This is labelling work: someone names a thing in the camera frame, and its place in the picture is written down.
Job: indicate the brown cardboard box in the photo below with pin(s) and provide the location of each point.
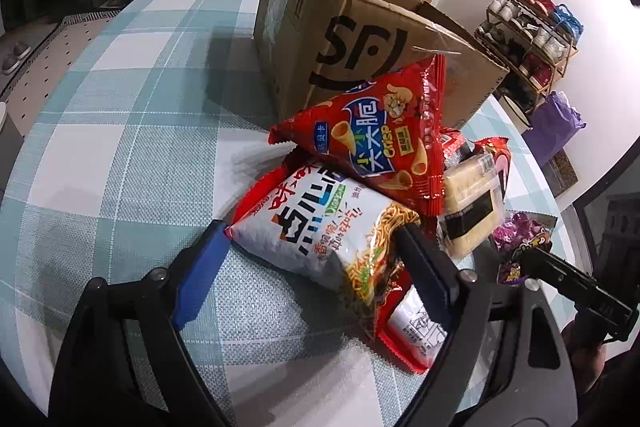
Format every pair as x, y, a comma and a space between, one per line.
300, 32

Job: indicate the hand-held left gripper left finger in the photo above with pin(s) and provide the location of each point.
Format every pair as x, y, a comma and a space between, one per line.
200, 277

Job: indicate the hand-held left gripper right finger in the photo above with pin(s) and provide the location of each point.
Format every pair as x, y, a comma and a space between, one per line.
425, 277

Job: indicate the beige dotted rug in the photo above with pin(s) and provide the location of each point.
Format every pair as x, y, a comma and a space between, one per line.
55, 57

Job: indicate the white noodle snack bag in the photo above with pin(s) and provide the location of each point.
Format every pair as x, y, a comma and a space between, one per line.
300, 227

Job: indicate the teal plaid tablecloth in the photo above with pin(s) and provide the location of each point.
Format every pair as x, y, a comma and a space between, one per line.
125, 132

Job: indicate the purple candy packet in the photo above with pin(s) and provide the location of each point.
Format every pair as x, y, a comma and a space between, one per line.
520, 232
510, 272

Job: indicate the red snack packet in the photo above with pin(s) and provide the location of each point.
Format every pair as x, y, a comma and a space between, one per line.
501, 157

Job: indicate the brown door mat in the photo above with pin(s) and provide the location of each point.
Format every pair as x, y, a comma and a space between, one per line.
562, 172

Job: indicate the purple bag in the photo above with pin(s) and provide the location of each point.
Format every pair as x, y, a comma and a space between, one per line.
555, 127

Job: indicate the clear cracker packet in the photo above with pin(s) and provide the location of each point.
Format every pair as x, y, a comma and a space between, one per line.
470, 187

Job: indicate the person's right hand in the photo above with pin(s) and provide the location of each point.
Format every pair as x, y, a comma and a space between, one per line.
590, 367

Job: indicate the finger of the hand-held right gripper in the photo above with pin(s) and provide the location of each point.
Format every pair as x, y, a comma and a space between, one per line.
555, 272

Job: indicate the red cone snack bag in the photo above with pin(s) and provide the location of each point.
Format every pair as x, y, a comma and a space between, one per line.
380, 132

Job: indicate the red packet with white back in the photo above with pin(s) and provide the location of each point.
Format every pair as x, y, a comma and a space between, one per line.
415, 332

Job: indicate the gold shoe rack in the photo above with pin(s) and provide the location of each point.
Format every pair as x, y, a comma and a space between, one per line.
562, 67

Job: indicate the grey slipper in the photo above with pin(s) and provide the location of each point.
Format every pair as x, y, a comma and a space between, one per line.
15, 57

